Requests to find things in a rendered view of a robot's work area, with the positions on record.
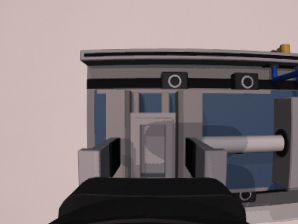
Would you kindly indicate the grey rectangular block with pocket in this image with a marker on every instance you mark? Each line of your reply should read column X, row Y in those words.
column 152, row 147

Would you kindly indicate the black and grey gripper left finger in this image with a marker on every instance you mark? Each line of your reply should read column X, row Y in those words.
column 103, row 160

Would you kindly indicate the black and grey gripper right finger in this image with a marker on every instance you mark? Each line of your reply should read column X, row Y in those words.
column 204, row 161

